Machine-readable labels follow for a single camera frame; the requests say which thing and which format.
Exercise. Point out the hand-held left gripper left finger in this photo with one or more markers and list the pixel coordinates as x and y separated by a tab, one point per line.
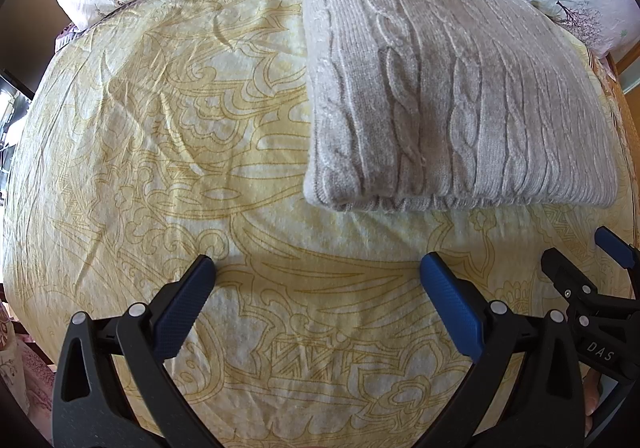
187	298

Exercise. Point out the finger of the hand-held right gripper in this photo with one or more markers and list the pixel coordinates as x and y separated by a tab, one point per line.
617	248
567	273

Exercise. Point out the orange striped blanket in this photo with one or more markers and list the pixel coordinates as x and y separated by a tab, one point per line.
607	78

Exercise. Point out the yellow patterned bedsheet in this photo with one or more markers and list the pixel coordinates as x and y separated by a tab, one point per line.
200	153

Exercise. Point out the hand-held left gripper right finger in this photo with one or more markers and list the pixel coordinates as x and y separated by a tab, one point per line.
450	298

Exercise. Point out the person's right hand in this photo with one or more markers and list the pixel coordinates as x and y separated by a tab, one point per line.
595	403

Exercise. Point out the floral cloth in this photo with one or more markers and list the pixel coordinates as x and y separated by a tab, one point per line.
22	368

